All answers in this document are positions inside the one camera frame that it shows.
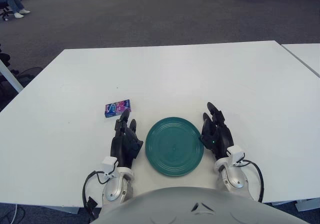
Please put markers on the seated person in jeans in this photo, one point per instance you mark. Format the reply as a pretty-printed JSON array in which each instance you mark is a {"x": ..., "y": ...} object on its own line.
[{"x": 12, "y": 1}]

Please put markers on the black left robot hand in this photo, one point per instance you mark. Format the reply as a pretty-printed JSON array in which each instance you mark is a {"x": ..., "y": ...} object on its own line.
[{"x": 123, "y": 146}]

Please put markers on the purple blue gum pack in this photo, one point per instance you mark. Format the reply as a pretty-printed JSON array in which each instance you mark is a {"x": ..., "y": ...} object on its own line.
[{"x": 118, "y": 108}]

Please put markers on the black office chair with castors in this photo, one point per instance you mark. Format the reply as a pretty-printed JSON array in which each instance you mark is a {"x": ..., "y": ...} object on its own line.
[{"x": 5, "y": 12}]

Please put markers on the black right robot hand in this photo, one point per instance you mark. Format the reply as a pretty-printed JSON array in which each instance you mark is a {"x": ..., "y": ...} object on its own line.
[{"x": 220, "y": 139}]

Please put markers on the white slanted desk leg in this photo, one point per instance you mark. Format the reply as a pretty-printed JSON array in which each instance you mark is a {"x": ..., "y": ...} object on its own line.
[{"x": 10, "y": 76}]

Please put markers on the green ribbed plate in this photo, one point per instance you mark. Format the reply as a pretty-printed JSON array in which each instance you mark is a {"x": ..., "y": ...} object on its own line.
[{"x": 174, "y": 147}]

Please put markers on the grey robot torso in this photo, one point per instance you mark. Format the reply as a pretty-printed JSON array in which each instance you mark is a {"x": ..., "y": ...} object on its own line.
[{"x": 200, "y": 209}]

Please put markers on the white neighbouring table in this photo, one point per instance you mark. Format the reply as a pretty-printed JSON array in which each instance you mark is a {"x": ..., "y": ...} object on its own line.
[{"x": 305, "y": 55}]

